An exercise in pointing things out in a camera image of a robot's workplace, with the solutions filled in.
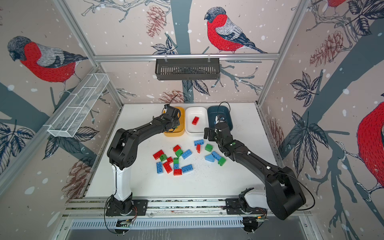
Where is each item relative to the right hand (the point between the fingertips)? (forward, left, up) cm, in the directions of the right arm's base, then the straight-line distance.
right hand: (210, 130), depth 86 cm
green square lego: (-4, +1, -14) cm, 15 cm away
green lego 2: (-13, -7, -14) cm, 20 cm away
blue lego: (0, +8, -13) cm, 15 cm away
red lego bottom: (-20, +19, -14) cm, 31 cm away
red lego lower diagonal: (-18, +25, -13) cm, 34 cm away
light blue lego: (-10, 0, -15) cm, 18 cm away
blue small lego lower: (-17, +20, -13) cm, 30 cm away
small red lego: (-5, +8, -13) cm, 16 cm away
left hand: (+12, +24, -4) cm, 27 cm away
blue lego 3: (-18, +30, -13) cm, 37 cm away
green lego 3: (-12, +29, -12) cm, 34 cm away
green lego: (-9, +20, -12) cm, 25 cm away
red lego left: (-10, +33, -13) cm, 37 cm away
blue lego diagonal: (-9, -4, -13) cm, 17 cm away
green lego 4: (-14, +21, -13) cm, 28 cm away
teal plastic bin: (+26, -10, -11) cm, 30 cm away
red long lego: (+17, +11, -12) cm, 23 cm away
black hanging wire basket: (+44, +17, +14) cm, 49 cm away
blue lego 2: (-9, +14, -13) cm, 21 cm away
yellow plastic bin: (+4, +20, -7) cm, 22 cm away
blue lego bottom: (-18, +14, -14) cm, 26 cm away
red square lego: (-6, +21, -12) cm, 25 cm away
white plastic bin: (+24, +14, -10) cm, 29 cm away
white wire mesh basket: (-2, +70, +18) cm, 72 cm away
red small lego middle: (-13, +25, -13) cm, 31 cm away
